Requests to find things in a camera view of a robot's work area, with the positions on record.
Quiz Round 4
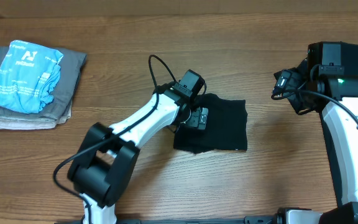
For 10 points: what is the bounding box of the folded grey garment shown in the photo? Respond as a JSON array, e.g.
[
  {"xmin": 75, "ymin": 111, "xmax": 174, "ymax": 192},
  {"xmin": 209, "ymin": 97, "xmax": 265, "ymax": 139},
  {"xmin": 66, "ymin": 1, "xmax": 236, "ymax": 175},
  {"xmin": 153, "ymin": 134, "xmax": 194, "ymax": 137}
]
[{"xmin": 0, "ymin": 47, "xmax": 86, "ymax": 121}]

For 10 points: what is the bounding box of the folded light blue shirt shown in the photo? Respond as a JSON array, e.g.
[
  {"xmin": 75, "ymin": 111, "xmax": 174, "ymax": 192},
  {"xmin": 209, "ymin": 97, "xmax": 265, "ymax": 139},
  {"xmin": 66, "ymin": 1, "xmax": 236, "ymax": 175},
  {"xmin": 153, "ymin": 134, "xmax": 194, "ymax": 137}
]
[{"xmin": 0, "ymin": 40, "xmax": 64, "ymax": 114}]

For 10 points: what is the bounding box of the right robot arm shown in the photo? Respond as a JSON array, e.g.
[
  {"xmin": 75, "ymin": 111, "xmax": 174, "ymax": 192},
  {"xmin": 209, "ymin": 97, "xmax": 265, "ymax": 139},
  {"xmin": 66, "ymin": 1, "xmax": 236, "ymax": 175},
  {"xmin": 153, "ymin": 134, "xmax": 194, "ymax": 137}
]
[{"xmin": 272, "ymin": 64, "xmax": 358, "ymax": 223}]

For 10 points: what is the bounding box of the folded beige garment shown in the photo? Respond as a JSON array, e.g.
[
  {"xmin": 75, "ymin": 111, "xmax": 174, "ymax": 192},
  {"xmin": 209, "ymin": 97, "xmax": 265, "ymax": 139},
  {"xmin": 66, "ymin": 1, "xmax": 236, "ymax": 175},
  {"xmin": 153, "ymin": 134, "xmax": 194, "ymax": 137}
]
[{"xmin": 0, "ymin": 102, "xmax": 72, "ymax": 130}]

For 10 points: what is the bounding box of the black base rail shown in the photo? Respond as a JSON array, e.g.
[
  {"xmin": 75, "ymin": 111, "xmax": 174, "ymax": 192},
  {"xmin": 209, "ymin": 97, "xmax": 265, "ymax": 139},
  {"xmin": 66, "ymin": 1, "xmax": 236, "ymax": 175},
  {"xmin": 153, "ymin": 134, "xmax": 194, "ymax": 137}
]
[{"xmin": 54, "ymin": 207, "xmax": 323, "ymax": 224}]

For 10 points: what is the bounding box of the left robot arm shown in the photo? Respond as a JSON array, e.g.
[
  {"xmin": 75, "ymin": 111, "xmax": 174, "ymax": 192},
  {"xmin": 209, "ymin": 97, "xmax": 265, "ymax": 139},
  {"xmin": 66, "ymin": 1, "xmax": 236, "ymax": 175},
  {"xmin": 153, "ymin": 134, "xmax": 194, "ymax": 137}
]
[{"xmin": 67, "ymin": 88, "xmax": 203, "ymax": 223}]

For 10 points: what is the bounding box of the black polo shirt Sydrogen logo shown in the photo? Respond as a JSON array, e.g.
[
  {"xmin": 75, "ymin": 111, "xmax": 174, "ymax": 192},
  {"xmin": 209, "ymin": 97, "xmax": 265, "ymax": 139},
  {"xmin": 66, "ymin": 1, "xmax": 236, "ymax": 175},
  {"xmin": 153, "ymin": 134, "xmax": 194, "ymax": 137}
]
[{"xmin": 173, "ymin": 93, "xmax": 247, "ymax": 154}]

